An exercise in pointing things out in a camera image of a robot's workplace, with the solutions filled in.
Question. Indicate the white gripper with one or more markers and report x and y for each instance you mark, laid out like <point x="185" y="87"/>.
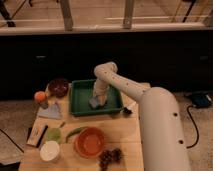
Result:
<point x="100" y="90"/>

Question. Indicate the blue-grey sponge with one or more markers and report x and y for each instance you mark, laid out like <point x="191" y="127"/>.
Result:
<point x="95" y="103"/>

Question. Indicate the green plastic tray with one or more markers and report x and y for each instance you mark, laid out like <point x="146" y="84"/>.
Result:
<point x="80" y="94"/>

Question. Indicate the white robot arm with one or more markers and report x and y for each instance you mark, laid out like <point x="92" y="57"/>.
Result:
<point x="163" y="143"/>

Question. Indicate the white and black brush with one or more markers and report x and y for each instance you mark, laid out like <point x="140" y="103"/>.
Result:
<point x="128" y="109"/>

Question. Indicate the dark red bowl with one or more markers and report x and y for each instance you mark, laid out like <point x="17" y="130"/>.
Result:
<point x="58" y="87"/>

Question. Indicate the light blue cloth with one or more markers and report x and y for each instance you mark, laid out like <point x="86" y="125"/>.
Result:
<point x="52" y="112"/>

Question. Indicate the orange plastic bowl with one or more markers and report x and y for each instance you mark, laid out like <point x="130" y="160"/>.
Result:
<point x="90" y="142"/>

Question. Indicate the orange ball on stand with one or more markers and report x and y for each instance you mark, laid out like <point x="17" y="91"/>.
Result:
<point x="41" y="98"/>

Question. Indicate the dark grape bunch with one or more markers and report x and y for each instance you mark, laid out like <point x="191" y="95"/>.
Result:
<point x="107" y="157"/>

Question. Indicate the wooden block with black strip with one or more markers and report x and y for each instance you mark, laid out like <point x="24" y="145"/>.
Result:
<point x="38" y="130"/>

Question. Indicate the white cup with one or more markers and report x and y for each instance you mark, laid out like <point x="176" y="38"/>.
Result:
<point x="50" y="151"/>

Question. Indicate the black power adapter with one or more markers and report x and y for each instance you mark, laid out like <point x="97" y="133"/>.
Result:
<point x="201" y="100"/>

